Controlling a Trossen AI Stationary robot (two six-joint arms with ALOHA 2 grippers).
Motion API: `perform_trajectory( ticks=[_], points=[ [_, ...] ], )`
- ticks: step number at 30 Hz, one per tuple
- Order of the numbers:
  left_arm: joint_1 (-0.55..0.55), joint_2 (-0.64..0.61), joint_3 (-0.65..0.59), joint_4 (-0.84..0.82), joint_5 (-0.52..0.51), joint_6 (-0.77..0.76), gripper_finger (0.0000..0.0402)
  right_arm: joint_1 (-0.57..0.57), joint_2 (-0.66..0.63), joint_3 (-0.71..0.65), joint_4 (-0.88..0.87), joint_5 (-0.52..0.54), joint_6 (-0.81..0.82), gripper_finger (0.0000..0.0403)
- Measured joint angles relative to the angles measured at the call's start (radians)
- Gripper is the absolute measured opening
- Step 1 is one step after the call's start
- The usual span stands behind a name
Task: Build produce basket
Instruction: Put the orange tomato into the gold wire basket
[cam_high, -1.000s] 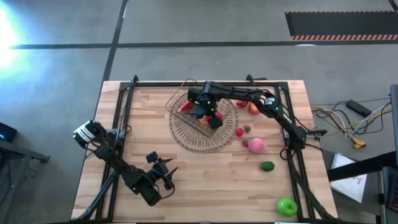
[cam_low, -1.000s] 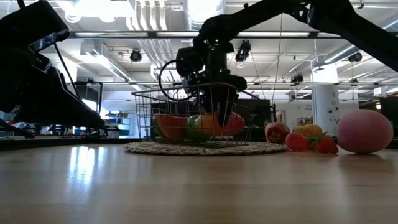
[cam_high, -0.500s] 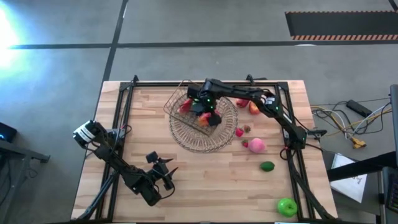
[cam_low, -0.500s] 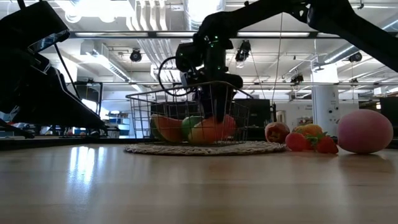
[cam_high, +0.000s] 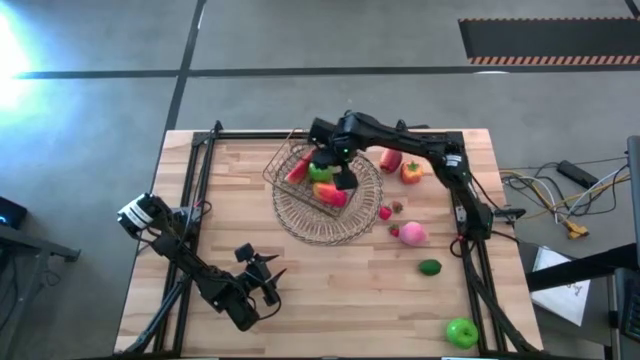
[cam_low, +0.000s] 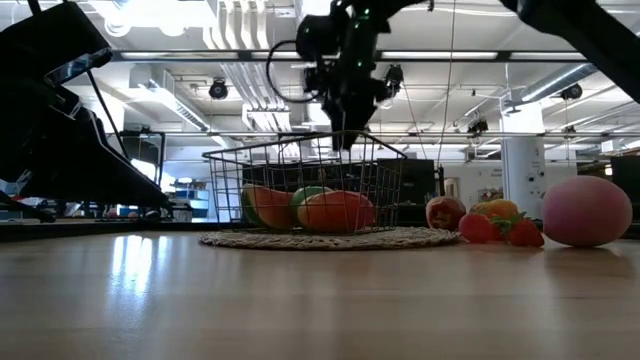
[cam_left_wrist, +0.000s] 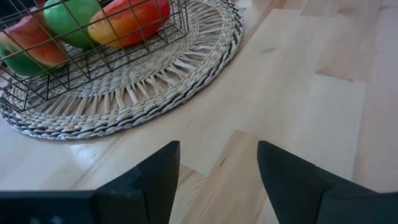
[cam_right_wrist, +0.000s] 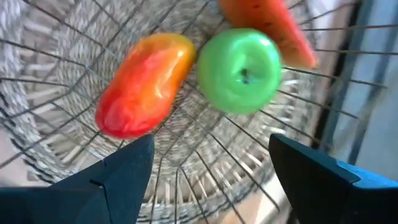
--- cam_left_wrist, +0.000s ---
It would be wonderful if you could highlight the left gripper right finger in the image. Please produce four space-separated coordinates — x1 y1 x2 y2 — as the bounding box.
257 140 398 224

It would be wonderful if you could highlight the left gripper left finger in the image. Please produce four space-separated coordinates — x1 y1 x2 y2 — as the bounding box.
0 141 181 224

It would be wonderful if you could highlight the metal wire basket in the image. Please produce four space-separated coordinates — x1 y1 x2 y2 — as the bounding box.
0 0 190 113

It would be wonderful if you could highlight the red yellow mango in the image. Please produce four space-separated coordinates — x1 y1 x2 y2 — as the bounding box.
87 0 171 49

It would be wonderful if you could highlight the watermelon slice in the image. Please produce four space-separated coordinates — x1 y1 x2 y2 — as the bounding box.
0 14 69 77

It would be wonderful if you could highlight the green apple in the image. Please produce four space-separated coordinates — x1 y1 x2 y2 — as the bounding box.
42 0 102 50

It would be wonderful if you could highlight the wire mesh basket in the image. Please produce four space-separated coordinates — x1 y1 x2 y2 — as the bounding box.
0 0 245 141

